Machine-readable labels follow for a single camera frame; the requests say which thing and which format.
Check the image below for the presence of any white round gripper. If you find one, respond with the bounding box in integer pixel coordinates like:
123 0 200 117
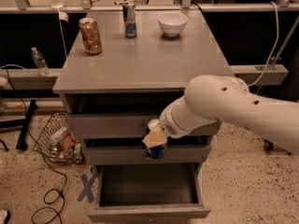
142 97 214 148

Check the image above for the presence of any blue pepsi can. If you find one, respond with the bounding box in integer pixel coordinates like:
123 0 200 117
145 119 168 161

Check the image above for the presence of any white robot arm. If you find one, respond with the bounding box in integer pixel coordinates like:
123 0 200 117
143 75 299 155

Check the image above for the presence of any grey middle drawer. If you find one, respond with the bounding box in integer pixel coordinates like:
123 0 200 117
83 136 211 165

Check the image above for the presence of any grey open bottom drawer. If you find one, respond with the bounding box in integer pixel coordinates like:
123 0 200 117
88 163 210 222

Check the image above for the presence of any grey top drawer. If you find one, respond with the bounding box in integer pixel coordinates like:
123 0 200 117
66 110 222 140

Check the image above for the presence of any grey drawer cabinet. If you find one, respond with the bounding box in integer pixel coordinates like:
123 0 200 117
52 8 240 166

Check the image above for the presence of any gold brown soda can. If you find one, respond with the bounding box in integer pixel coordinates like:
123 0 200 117
79 17 103 55

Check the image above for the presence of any slim silver blue can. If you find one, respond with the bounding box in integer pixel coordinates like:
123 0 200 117
122 2 136 38

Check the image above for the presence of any black wheeled cart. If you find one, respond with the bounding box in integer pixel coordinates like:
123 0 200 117
263 139 291 156

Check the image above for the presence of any white ceramic bowl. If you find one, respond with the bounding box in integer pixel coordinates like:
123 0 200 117
158 12 189 37

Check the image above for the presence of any black bar stand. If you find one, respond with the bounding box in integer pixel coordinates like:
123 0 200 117
16 99 37 151

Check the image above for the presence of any clear plastic water bottle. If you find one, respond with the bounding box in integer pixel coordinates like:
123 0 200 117
31 47 50 77

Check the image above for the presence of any wire basket with items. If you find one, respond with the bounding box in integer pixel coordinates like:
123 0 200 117
34 112 84 164

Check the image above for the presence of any black floor cable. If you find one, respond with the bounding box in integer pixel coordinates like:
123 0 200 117
0 63 68 224

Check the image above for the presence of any white cable right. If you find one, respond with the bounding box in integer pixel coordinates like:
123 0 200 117
247 1 280 88

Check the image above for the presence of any white hanging cable left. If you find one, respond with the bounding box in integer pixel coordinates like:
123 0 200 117
46 0 69 60

